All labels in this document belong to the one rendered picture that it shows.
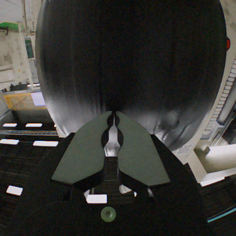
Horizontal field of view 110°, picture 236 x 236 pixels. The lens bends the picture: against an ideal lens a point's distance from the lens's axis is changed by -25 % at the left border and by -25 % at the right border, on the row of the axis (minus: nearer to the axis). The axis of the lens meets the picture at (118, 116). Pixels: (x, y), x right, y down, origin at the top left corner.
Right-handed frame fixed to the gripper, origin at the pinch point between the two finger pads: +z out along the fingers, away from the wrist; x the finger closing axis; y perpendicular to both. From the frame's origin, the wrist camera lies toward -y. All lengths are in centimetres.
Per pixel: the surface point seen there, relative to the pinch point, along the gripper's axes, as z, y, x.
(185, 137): 2.0, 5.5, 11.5
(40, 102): 323, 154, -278
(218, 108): 22.6, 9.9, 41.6
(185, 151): 22, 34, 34
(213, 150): 30, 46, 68
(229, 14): 21.5, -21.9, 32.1
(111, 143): 2.2, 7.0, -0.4
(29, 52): 894, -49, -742
